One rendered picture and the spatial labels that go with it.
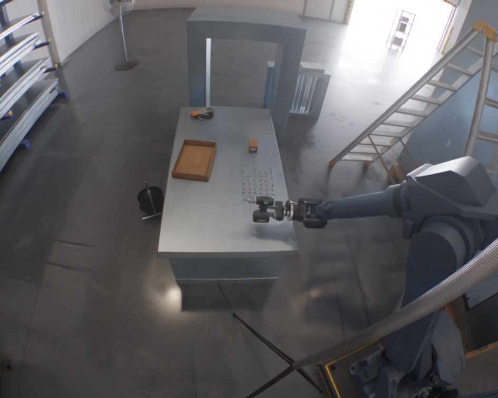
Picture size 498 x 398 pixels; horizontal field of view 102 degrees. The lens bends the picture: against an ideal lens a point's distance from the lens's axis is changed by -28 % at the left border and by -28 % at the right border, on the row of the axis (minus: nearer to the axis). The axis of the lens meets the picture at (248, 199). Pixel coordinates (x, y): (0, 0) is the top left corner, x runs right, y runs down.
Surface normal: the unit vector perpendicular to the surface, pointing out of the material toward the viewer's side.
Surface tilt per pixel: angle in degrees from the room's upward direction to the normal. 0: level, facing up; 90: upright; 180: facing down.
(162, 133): 0
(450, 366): 44
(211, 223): 0
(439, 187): 90
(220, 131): 0
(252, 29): 90
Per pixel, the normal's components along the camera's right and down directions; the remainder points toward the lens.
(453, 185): -0.86, 0.34
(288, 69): 0.01, 0.78
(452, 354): 0.22, -0.41
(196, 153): 0.09, -0.62
